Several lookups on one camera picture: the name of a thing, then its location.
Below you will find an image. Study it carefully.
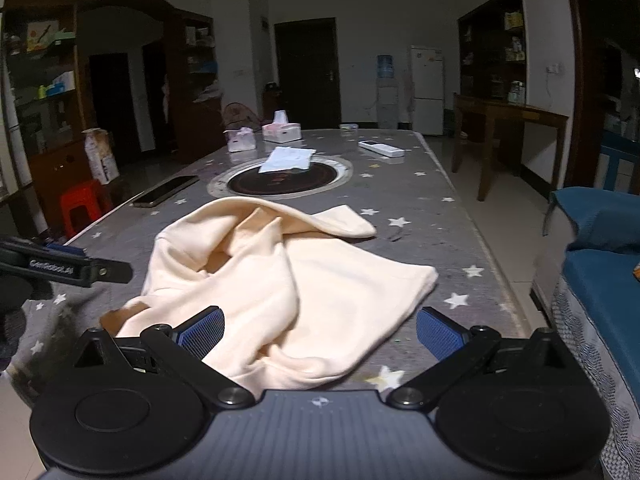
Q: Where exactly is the wooden desk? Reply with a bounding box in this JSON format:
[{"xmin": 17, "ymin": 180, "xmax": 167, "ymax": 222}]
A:
[{"xmin": 452, "ymin": 92, "xmax": 571, "ymax": 202}]

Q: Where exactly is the dark smartphone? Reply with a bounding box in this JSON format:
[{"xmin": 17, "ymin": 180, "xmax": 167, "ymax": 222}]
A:
[{"xmin": 132, "ymin": 175, "xmax": 200, "ymax": 209}]

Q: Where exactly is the white printed carton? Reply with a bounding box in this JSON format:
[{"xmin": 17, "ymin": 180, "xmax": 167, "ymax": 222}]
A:
[{"xmin": 82, "ymin": 128, "xmax": 121, "ymax": 186}]

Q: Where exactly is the blue sofa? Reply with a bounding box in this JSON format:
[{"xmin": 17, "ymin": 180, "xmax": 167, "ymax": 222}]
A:
[{"xmin": 530, "ymin": 187, "xmax": 640, "ymax": 480}]

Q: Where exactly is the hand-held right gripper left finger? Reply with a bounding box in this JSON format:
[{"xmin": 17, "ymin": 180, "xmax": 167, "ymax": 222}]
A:
[{"xmin": 74, "ymin": 305, "xmax": 256, "ymax": 408}]

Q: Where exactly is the blue cushion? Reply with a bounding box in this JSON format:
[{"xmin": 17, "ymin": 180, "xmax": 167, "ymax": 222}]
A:
[{"xmin": 567, "ymin": 205, "xmax": 640, "ymax": 256}]

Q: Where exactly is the grey star-print tablecloth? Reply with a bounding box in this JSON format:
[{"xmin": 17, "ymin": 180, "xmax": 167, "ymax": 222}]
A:
[{"xmin": 0, "ymin": 128, "xmax": 532, "ymax": 397}]

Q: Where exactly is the wooden arched cabinet unit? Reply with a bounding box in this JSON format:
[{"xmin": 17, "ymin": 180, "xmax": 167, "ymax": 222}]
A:
[{"xmin": 0, "ymin": 0, "xmax": 223, "ymax": 241}]

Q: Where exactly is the dark wooden wall shelf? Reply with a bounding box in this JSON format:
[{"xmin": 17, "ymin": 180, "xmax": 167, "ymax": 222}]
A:
[{"xmin": 457, "ymin": 0, "xmax": 531, "ymax": 106}]

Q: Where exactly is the blue chair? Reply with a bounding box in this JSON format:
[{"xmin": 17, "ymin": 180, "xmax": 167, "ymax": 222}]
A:
[{"xmin": 597, "ymin": 130, "xmax": 640, "ymax": 193}]

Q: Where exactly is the dark wooden door frame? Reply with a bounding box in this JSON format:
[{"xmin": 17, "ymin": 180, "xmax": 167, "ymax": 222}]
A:
[{"xmin": 562, "ymin": 0, "xmax": 640, "ymax": 193}]

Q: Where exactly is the small soft tissue pack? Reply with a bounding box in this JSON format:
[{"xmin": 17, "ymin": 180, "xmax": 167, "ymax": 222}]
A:
[{"xmin": 223, "ymin": 127, "xmax": 257, "ymax": 153}]

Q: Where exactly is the dark wooden door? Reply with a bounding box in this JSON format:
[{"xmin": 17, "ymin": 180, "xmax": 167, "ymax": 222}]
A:
[{"xmin": 274, "ymin": 17, "xmax": 342, "ymax": 131}]

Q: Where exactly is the round built-in cooktop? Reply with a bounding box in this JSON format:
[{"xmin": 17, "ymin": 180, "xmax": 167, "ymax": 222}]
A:
[{"xmin": 206, "ymin": 156, "xmax": 354, "ymax": 199}]

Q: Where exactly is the white tissue sheet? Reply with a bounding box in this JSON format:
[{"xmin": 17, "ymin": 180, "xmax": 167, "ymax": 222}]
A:
[{"xmin": 258, "ymin": 147, "xmax": 317, "ymax": 175}]

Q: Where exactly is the white water dispenser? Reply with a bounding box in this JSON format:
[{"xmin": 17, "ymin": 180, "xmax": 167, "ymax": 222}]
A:
[{"xmin": 376, "ymin": 79, "xmax": 401, "ymax": 130}]

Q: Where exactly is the floor fan with floral cover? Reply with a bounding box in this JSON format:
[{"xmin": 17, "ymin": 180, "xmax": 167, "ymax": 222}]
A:
[{"xmin": 221, "ymin": 102, "xmax": 262, "ymax": 133}]

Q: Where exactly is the red plastic stool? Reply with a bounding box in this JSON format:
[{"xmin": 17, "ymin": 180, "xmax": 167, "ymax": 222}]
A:
[{"xmin": 60, "ymin": 179, "xmax": 115, "ymax": 238}]

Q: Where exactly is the white remote control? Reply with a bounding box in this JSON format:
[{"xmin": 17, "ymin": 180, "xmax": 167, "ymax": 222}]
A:
[{"xmin": 358, "ymin": 140, "xmax": 405, "ymax": 158}]

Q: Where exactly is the pink and white tissue box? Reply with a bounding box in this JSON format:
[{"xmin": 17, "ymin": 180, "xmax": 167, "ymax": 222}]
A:
[{"xmin": 262, "ymin": 110, "xmax": 302, "ymax": 142}]

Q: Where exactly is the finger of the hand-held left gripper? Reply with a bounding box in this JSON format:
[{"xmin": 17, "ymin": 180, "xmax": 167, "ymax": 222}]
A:
[
  {"xmin": 44, "ymin": 242, "xmax": 86, "ymax": 257},
  {"xmin": 77, "ymin": 256, "xmax": 134, "ymax": 289}
]

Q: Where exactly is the white refrigerator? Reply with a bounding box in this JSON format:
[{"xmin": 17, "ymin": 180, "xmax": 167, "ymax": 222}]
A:
[{"xmin": 409, "ymin": 45, "xmax": 446, "ymax": 136}]

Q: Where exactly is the cream garment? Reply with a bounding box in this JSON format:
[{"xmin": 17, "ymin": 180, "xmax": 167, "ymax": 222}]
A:
[{"xmin": 100, "ymin": 197, "xmax": 440, "ymax": 392}]

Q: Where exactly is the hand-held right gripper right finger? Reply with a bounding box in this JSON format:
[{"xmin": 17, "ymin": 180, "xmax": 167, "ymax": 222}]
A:
[{"xmin": 387, "ymin": 306, "xmax": 569, "ymax": 410}]

